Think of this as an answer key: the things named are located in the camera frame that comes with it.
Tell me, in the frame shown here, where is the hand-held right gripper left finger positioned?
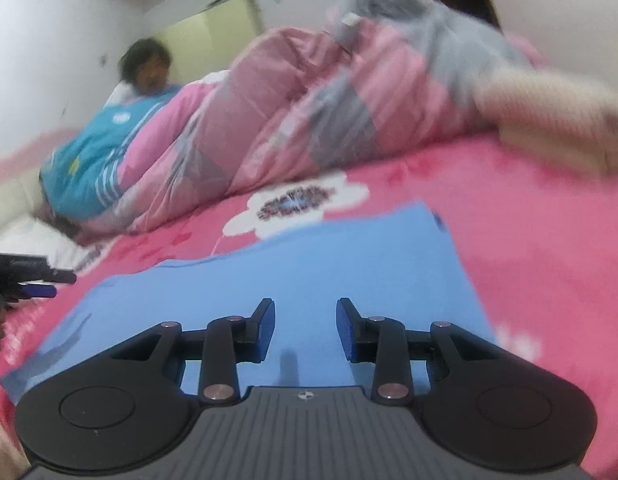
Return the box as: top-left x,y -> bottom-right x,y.
108,298 -> 277,406

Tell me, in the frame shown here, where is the pink floral bed sheet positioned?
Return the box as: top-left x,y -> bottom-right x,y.
0,127 -> 618,480

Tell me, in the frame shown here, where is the blue t-shirt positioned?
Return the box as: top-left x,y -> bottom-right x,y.
0,201 -> 500,407

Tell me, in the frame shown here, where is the pink grey quilt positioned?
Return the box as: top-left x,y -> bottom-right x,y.
114,0 -> 544,235

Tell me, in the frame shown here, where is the peach folded cloth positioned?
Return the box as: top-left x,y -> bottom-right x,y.
499,120 -> 618,177

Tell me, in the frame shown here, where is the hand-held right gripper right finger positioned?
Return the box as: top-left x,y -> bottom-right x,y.
336,297 -> 507,406

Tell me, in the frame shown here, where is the pale yellow wardrobe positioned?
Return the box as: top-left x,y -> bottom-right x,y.
154,0 -> 266,86

